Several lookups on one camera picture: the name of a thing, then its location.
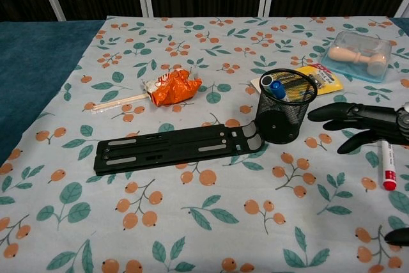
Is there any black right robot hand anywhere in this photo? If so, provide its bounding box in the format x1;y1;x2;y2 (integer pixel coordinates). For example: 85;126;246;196
308;102;409;245

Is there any white tube with red cap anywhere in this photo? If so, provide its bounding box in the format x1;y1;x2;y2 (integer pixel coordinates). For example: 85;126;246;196
376;139;398;192

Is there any black mesh pen holder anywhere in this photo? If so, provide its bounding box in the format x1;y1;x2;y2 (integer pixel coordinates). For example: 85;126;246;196
255;68;318;145

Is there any blue cap marker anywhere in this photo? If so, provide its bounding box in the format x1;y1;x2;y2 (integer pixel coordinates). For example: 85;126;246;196
269;80;287;100

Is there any yellow razor blister pack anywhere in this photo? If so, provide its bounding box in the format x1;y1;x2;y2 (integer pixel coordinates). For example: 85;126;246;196
250;64;344;97

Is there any wooden stamp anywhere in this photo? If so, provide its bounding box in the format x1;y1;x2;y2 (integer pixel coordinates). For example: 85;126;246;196
328;46;387;75

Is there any clear plastic box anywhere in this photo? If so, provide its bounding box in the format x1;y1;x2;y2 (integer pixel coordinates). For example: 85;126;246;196
321;31;393;82

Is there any floral orange fruit tablecloth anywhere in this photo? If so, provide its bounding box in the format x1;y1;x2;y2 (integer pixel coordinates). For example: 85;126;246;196
0;15;409;273

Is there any crumpled orange snack wrapper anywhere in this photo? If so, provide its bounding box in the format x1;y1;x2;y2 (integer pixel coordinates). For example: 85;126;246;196
141;67;203;107

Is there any black folding stand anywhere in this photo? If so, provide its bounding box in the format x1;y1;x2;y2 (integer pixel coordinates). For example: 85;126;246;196
93;120;266;176

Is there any wrapped disposable chopsticks pack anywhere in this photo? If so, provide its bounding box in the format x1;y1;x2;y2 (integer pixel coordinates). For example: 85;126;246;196
91;92;151;111

